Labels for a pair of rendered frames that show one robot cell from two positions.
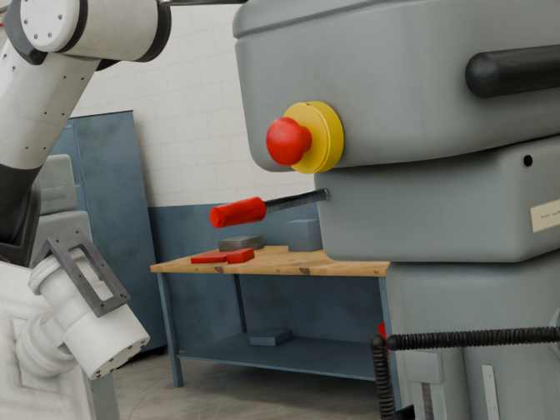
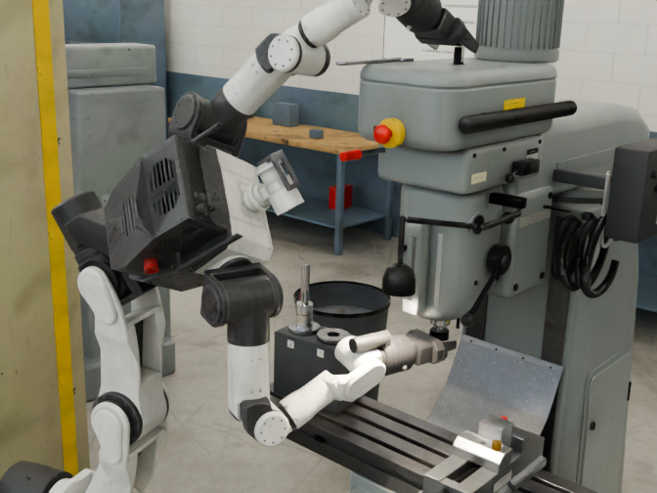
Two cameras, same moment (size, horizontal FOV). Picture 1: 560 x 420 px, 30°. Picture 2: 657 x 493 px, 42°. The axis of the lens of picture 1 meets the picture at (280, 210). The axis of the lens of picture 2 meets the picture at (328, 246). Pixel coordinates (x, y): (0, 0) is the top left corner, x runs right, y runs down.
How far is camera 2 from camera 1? 0.90 m
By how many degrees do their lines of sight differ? 13
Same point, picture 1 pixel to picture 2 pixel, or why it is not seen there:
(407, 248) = (417, 180)
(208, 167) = (218, 49)
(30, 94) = (262, 84)
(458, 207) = (443, 168)
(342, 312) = (303, 173)
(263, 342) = not seen: hidden behind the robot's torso
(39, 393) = (252, 218)
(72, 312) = (275, 187)
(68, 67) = (282, 76)
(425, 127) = (439, 140)
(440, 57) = (450, 113)
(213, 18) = not seen: outside the picture
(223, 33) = not seen: outside the picture
